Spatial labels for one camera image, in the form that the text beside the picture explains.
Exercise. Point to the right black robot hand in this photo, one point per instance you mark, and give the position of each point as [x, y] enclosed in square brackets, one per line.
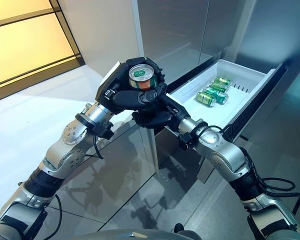
[165, 115]

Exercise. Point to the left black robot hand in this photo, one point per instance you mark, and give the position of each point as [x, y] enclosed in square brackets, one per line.
[110, 80]

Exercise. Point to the orange green drink can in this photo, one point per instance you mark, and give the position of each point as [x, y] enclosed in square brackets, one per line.
[140, 73]

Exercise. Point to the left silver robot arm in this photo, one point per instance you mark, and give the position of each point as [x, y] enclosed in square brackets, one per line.
[72, 147]

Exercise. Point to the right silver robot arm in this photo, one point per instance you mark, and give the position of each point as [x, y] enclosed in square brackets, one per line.
[222, 150]

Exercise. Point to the white fridge drawer bin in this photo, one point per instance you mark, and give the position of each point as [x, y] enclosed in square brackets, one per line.
[207, 115]

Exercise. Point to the white fridge housing panel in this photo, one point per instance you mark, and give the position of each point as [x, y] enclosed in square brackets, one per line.
[102, 32]

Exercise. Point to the steel fridge door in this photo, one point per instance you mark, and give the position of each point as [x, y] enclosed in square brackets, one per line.
[172, 32]
[222, 25]

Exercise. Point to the steel fridge drawer front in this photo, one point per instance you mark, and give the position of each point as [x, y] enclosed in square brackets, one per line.
[261, 98]

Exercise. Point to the light green drink can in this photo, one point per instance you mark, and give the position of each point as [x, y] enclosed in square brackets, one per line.
[205, 98]

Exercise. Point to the dark green drink can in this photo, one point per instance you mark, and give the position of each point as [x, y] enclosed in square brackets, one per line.
[218, 96]

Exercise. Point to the grey glossy counter cabinet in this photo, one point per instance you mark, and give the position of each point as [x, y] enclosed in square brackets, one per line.
[120, 175]

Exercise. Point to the yellow backlit window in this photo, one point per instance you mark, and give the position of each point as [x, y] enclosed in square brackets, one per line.
[27, 50]

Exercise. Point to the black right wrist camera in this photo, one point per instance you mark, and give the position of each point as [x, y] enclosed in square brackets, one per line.
[186, 141]

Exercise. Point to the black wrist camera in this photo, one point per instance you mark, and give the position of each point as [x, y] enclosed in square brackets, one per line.
[186, 141]
[103, 131]

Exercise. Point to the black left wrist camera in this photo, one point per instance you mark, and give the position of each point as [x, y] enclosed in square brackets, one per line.
[103, 131]

